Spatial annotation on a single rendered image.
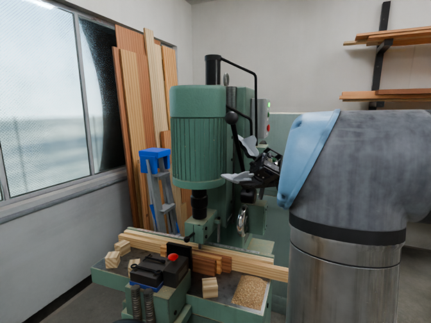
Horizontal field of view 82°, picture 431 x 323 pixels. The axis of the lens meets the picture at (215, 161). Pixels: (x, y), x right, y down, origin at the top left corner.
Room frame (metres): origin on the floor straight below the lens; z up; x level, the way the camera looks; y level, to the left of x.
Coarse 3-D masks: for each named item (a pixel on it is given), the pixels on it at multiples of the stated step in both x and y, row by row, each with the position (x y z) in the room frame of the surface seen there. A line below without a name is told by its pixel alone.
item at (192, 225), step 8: (208, 208) 0.88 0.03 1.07; (208, 216) 0.81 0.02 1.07; (216, 216) 0.86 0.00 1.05; (192, 224) 0.75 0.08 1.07; (200, 224) 0.75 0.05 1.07; (208, 224) 0.78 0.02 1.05; (216, 224) 0.86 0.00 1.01; (200, 232) 0.74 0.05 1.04; (208, 232) 0.78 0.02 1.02; (192, 240) 0.75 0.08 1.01; (200, 240) 0.74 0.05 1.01
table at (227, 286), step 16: (128, 256) 0.83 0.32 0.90; (144, 256) 0.83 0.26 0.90; (96, 272) 0.75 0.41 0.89; (112, 272) 0.73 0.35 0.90; (192, 272) 0.73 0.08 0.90; (224, 272) 0.73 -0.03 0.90; (240, 272) 0.73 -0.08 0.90; (192, 288) 0.66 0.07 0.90; (224, 288) 0.66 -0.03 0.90; (192, 304) 0.63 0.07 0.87; (208, 304) 0.61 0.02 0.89; (224, 304) 0.60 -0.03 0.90; (144, 320) 0.57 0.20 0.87; (176, 320) 0.57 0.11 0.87; (224, 320) 0.59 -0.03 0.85; (240, 320) 0.58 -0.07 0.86; (256, 320) 0.56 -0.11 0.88
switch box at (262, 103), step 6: (252, 102) 1.01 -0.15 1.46; (258, 102) 1.00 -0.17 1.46; (264, 102) 1.00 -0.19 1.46; (252, 108) 1.01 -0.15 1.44; (258, 108) 1.00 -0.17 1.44; (264, 108) 1.00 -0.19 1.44; (252, 114) 1.01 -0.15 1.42; (258, 114) 1.00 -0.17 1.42; (264, 114) 1.00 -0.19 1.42; (252, 120) 1.01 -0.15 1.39; (258, 120) 1.00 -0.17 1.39; (264, 120) 1.00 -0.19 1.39; (258, 126) 1.00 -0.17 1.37; (264, 126) 1.00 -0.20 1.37; (258, 132) 1.00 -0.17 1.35; (264, 132) 1.00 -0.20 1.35
